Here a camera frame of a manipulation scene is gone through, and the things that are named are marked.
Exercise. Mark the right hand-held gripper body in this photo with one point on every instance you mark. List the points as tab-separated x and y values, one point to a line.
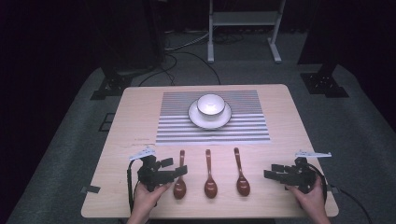
300	175

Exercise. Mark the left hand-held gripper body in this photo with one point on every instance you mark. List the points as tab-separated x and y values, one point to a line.
151	174

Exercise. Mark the dark red spoon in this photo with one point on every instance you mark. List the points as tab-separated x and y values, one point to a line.
179	189
243	186
210	188

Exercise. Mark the person's left hand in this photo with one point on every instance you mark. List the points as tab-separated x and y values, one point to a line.
144	199

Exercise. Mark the person's right hand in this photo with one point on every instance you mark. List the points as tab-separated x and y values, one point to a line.
313	202

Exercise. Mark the grey tape piece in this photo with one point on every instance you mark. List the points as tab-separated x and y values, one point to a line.
91	189
334	189

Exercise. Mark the grey striped placemat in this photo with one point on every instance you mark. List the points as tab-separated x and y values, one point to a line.
249	130

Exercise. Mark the white plate with dark rim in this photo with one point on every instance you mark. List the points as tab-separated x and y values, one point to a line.
210	123

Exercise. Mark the white bowl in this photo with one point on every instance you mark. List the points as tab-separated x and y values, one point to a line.
211	104

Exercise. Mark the black stand base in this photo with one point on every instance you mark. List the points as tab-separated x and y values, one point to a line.
112	85
323	84

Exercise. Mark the white metal stand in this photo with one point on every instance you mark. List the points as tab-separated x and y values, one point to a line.
243	18

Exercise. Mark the black square floor frame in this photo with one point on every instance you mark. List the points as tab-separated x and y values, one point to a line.
102	124

